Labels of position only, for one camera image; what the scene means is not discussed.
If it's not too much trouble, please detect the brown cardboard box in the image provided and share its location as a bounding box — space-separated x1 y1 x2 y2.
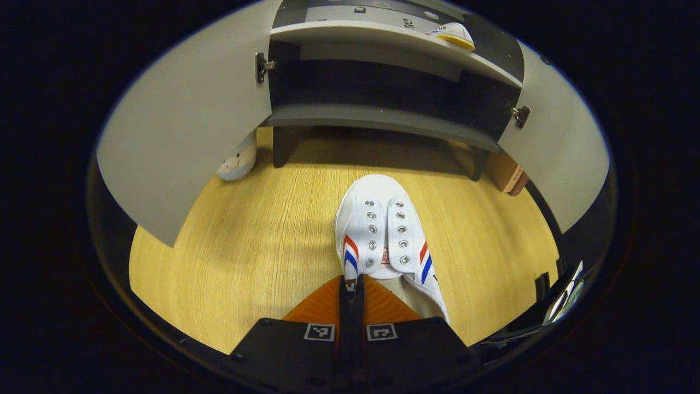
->
484 150 530 196

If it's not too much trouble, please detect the grey shoe cabinet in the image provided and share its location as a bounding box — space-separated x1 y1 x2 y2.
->
268 0 526 182

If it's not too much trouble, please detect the white plush toy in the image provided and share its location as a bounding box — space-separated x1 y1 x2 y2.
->
216 130 258 182

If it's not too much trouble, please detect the grey cabinet door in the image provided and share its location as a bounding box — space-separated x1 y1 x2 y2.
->
498 39 610 235
96 0 285 248

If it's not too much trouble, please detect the white striped canvas shoe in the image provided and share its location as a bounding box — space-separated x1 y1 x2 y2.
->
425 22 476 51
335 174 450 325

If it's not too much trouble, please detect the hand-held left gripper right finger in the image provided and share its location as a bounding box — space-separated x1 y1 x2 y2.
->
350 274 471 394

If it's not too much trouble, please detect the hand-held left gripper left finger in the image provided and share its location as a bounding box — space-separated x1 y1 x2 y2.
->
230 275 351 394

